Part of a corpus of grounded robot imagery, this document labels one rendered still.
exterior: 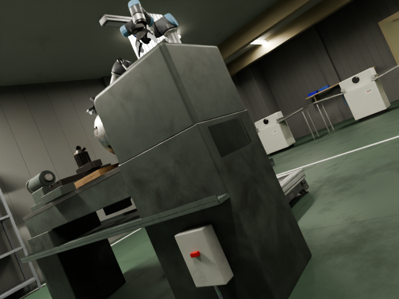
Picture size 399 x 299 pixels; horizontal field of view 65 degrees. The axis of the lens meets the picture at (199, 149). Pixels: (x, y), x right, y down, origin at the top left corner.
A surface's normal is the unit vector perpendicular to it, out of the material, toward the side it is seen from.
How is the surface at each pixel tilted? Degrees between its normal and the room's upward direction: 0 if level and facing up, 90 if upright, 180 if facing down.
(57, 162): 90
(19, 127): 90
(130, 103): 90
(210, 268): 90
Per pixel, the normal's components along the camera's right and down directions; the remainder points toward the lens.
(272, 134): -0.60, 0.24
